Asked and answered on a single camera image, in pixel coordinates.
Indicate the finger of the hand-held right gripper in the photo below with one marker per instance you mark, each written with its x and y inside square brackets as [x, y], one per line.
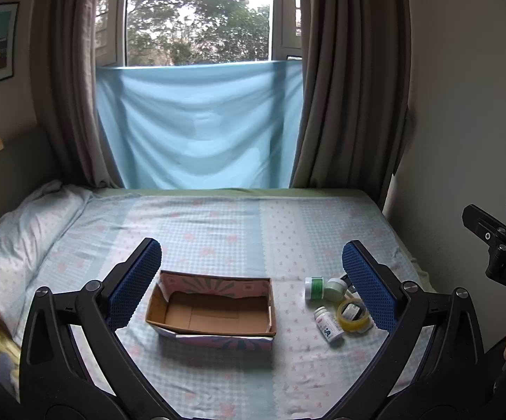
[482, 223]

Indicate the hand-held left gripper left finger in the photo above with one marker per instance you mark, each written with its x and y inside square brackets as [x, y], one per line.
[135, 284]

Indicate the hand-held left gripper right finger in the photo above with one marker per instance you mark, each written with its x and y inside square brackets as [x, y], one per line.
[368, 288]

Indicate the white jar with black lid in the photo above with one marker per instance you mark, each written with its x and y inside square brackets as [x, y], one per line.
[350, 311]

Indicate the cardboard box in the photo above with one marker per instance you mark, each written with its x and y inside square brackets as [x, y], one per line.
[209, 315]

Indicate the pale green jar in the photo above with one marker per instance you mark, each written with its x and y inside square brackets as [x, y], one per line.
[336, 289]

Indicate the clear tape roll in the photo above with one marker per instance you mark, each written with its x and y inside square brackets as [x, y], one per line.
[353, 327]

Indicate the white pill bottle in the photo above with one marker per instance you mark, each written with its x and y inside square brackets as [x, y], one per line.
[328, 324]

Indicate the floral checked bed sheet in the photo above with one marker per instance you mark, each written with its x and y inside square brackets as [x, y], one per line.
[235, 227]

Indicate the floral pillow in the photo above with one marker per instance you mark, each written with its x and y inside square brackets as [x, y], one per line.
[25, 236]

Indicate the light blue hanging cloth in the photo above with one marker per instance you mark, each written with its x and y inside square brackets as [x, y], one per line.
[191, 131]

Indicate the grey bed headboard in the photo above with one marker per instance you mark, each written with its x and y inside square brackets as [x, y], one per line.
[16, 170]

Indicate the brown curtain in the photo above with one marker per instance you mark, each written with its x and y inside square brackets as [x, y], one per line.
[349, 87]
[73, 74]

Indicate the window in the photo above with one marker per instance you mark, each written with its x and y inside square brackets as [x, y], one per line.
[191, 8]

